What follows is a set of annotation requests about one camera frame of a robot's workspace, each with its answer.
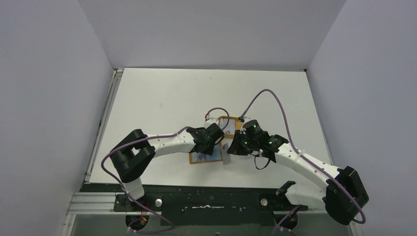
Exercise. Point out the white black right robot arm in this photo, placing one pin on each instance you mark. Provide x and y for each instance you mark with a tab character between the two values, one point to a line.
338	191

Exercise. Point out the silver credit card stack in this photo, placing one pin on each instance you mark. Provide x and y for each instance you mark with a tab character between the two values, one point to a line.
227	125

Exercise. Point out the aluminium frame rail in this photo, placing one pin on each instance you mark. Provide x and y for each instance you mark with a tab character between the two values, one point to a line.
101	203

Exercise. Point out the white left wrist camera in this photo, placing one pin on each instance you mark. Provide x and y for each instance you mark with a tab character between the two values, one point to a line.
211	121

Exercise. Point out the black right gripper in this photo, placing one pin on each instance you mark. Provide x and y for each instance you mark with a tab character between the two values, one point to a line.
235	147

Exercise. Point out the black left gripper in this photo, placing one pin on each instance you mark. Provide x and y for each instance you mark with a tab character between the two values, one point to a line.
208	151

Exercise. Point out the yellow leather card holder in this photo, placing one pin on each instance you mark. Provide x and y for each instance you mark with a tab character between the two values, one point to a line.
216	156

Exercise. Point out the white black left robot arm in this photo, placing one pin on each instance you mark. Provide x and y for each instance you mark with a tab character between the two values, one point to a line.
134	153

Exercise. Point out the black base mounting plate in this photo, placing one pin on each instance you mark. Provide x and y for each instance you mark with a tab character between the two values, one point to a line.
218	218

